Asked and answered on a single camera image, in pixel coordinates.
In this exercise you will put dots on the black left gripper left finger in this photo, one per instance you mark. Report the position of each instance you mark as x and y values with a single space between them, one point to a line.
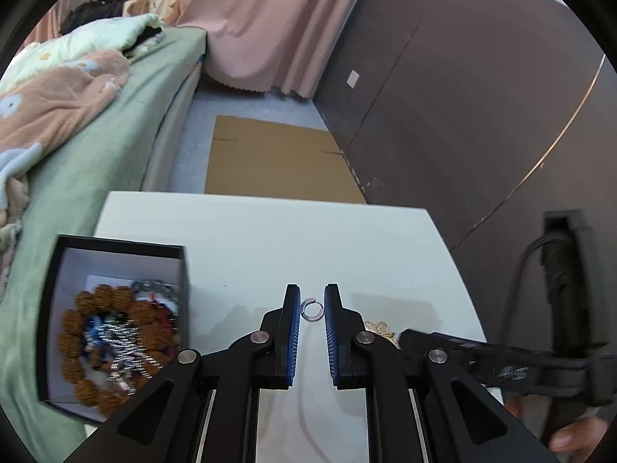
203 408

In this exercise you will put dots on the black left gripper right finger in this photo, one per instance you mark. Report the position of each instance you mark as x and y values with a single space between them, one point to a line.
421 406

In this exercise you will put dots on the gold butterfly pendant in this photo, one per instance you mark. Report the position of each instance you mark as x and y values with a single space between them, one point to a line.
381 332

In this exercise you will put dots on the black jewelry box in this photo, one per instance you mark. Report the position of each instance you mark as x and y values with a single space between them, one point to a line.
112 314

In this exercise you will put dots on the person's right hand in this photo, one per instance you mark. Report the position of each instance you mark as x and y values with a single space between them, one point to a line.
573 443

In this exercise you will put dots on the flattened brown cardboard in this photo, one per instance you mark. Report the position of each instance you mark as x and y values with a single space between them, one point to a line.
250 157

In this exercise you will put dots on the bed with green sheet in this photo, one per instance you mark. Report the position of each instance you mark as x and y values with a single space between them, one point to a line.
67 192

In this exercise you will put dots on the pink duck pattern blanket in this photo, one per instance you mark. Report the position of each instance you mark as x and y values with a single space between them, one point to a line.
46 111

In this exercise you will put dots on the light green quilt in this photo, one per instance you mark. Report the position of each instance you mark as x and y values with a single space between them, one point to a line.
129 35

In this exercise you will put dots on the pink curtain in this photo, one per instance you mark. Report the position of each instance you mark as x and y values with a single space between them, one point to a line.
258 45

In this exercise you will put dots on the pile of dark clothes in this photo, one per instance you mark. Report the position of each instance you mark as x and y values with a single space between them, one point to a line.
90 11

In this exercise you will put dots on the white wall socket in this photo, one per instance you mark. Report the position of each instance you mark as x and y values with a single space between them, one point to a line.
352 79

